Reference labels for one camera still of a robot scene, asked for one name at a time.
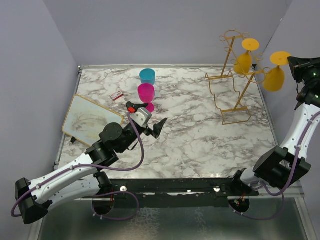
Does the yellow wine glass rear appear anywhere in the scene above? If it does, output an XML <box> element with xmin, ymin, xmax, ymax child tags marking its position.
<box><xmin>233</xmin><ymin>38</ymin><xmax>260</xmax><ymax>75</ymax></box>

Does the yellow wine glass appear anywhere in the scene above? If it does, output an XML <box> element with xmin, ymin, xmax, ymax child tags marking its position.
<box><xmin>233</xmin><ymin>38</ymin><xmax>260</xmax><ymax>75</ymax></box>
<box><xmin>263</xmin><ymin>51</ymin><xmax>291</xmax><ymax>92</ymax></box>

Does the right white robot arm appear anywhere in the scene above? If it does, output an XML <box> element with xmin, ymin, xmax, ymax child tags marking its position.
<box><xmin>229</xmin><ymin>56</ymin><xmax>320</xmax><ymax>197</ymax></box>

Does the gold wire glass rack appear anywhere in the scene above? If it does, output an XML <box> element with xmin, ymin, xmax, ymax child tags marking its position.
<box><xmin>205</xmin><ymin>29</ymin><xmax>270</xmax><ymax>125</ymax></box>

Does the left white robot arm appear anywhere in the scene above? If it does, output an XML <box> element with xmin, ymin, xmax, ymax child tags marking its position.
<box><xmin>11</xmin><ymin>101</ymin><xmax>167</xmax><ymax>225</ymax></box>

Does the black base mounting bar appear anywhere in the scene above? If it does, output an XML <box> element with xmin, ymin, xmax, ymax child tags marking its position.
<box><xmin>82</xmin><ymin>177</ymin><xmax>261</xmax><ymax>210</ymax></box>

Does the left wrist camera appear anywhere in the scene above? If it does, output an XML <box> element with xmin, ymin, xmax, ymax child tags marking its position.
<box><xmin>130</xmin><ymin>107</ymin><xmax>152</xmax><ymax>128</ymax></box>

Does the pink plastic wine glass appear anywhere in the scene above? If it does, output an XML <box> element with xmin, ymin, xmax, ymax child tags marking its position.
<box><xmin>137</xmin><ymin>83</ymin><xmax>155</xmax><ymax>113</ymax></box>

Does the yellow wine glass front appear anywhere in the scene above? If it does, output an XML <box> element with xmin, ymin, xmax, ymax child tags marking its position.
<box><xmin>263</xmin><ymin>51</ymin><xmax>291</xmax><ymax>92</ymax></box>

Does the small whiteboard wooden frame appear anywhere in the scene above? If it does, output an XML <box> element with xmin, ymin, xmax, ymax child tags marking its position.
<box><xmin>62</xmin><ymin>94</ymin><xmax>124</xmax><ymax>146</ymax></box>

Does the blue plastic wine glass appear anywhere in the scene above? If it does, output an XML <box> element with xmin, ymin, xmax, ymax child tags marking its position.
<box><xmin>139</xmin><ymin>68</ymin><xmax>156</xmax><ymax>87</ymax></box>

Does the small red card box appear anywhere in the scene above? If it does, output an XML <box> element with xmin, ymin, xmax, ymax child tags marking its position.
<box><xmin>110</xmin><ymin>90</ymin><xmax>124</xmax><ymax>101</ymax></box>

